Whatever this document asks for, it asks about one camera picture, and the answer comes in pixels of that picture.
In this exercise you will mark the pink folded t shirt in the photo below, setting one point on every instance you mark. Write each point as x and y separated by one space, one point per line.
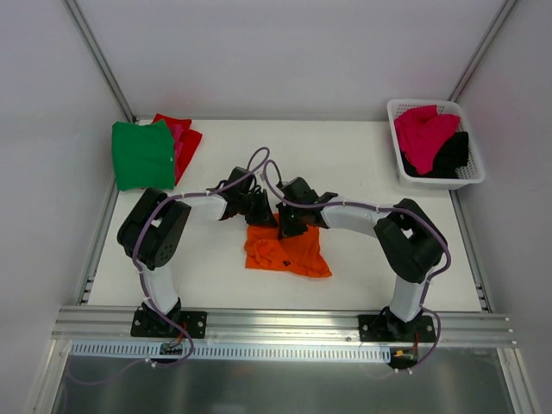
177 132

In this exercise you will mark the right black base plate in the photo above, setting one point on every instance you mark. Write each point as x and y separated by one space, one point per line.
385 327

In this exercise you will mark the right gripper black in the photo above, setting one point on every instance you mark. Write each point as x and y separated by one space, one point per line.
289 214

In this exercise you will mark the white plastic basket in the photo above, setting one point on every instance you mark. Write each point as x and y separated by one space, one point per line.
473 173

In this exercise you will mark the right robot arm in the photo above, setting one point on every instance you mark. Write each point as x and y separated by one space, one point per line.
410 241

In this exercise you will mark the green folded t shirt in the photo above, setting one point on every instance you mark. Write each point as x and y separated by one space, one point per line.
142 156

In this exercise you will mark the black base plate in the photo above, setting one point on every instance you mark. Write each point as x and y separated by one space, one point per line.
149 324
385 327

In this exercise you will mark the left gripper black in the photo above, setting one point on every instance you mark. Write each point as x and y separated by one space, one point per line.
257 206

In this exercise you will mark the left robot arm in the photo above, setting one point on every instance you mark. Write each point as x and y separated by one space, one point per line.
151 232

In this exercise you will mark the aluminium mounting rail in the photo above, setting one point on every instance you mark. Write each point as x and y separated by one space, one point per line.
304 327

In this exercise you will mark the black t shirt in basket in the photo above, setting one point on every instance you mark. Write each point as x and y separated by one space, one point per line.
453 154

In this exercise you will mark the orange t shirt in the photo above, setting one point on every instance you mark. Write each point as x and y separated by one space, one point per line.
300 255

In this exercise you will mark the white slotted cable duct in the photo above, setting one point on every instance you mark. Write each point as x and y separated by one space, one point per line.
238 352

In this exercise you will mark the red folded t shirt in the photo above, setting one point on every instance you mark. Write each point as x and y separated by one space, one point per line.
190 138

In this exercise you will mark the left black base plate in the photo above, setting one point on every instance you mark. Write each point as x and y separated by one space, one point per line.
149 324

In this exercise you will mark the magenta t shirt in basket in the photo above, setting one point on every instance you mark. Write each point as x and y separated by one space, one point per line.
421 132

